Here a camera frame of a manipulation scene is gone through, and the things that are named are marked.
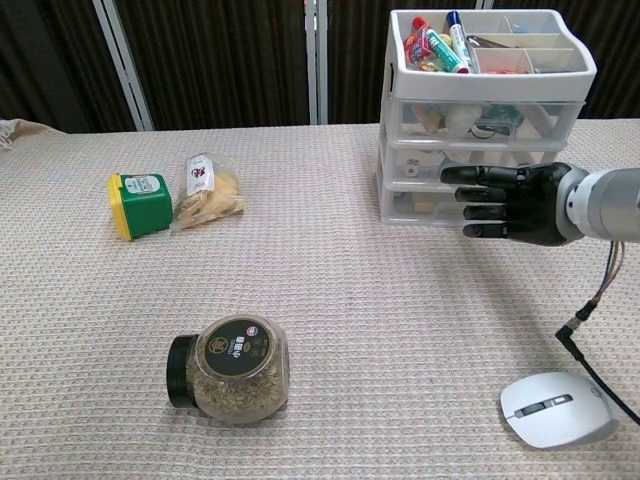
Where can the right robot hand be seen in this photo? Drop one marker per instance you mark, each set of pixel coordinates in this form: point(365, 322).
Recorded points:
point(535, 205)

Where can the clear drawer with die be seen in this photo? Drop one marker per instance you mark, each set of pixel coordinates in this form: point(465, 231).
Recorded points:
point(400, 210)

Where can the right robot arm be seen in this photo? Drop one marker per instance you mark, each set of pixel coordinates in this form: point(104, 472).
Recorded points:
point(610, 200)

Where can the white plastic drawer organizer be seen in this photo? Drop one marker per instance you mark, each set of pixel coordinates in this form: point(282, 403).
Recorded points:
point(490, 85)

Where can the clear plastic drawer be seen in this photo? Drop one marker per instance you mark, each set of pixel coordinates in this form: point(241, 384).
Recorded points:
point(395, 160)

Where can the clear drawer with cotton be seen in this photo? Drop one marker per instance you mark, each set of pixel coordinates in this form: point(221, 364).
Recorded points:
point(400, 120)

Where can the teal green cloth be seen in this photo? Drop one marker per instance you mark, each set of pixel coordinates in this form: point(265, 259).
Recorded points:
point(500, 112)

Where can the small tan block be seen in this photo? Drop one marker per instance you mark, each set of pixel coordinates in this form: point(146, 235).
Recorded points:
point(422, 205)

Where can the white cotton wad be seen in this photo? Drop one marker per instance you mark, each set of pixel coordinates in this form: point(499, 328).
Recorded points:
point(462, 117)

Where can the white die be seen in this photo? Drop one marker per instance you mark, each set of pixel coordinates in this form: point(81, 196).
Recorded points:
point(412, 169)

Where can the red cartoon sticker pack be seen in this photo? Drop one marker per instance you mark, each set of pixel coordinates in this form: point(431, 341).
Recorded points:
point(502, 72)

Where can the tan wooden piece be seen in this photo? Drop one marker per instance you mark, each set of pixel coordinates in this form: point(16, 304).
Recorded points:
point(426, 120)

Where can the brown candy wrapper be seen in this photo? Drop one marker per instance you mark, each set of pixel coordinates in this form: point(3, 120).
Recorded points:
point(487, 44)

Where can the blue capped marker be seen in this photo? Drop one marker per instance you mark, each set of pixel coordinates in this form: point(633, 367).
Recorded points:
point(460, 42)

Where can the red capped marker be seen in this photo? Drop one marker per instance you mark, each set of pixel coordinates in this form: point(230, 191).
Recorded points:
point(442, 50)

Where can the pale yellow rounded object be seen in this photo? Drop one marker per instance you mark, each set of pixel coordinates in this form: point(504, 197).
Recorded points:
point(447, 42)

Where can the red candy packet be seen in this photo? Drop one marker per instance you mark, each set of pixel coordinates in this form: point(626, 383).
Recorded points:
point(415, 47)

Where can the white computer mouse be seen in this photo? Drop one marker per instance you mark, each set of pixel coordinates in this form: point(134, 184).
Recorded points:
point(555, 410)

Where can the beige woven tablecloth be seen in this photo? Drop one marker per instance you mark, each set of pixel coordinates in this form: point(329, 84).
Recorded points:
point(300, 280)

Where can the clear bag of crackers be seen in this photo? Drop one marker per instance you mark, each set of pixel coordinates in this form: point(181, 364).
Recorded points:
point(215, 195)

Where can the glass jar black lid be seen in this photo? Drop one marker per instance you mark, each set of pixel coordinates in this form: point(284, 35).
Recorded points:
point(235, 370)

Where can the green container yellow lid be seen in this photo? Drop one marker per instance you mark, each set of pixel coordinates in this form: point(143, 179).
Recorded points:
point(145, 202)

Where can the grey screen frame post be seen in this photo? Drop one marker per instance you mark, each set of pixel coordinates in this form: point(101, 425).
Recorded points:
point(125, 65)
point(316, 60)
point(484, 4)

